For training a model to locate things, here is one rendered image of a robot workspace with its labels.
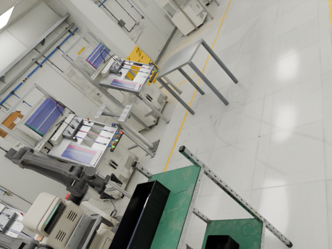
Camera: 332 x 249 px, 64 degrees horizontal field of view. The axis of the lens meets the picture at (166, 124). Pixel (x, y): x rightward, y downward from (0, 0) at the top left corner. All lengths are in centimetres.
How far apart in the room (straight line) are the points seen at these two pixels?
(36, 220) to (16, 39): 480
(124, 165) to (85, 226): 235
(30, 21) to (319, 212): 594
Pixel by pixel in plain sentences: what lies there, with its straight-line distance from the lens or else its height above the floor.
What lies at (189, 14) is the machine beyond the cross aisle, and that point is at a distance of 737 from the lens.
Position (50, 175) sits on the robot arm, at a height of 141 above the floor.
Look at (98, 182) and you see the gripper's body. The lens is 156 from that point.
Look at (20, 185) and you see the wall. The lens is 523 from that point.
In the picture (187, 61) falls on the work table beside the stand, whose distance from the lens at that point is 328.
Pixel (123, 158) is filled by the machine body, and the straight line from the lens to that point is 414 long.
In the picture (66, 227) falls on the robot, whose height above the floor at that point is 115.
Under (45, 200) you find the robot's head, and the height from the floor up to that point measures 135.
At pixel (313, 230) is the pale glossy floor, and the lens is 210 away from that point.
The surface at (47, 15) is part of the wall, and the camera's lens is 675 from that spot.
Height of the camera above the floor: 175
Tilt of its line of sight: 23 degrees down
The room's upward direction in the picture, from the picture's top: 48 degrees counter-clockwise
